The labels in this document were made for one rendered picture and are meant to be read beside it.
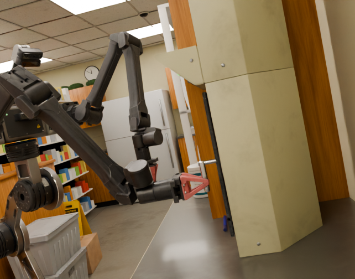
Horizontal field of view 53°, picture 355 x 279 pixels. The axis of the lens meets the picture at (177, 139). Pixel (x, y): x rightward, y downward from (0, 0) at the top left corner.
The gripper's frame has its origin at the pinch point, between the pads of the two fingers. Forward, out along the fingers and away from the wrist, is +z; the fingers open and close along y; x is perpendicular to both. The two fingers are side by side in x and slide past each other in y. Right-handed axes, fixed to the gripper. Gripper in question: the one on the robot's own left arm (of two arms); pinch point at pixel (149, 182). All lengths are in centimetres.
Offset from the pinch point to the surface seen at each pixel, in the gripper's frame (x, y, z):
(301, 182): -36, 52, 2
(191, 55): -46, 30, -38
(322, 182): -9, 64, 11
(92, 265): 185, -122, 100
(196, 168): 25.0, 16.9, 1.6
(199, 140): -8.8, 24.3, -13.2
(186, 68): -46, 28, -35
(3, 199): 137, -162, 12
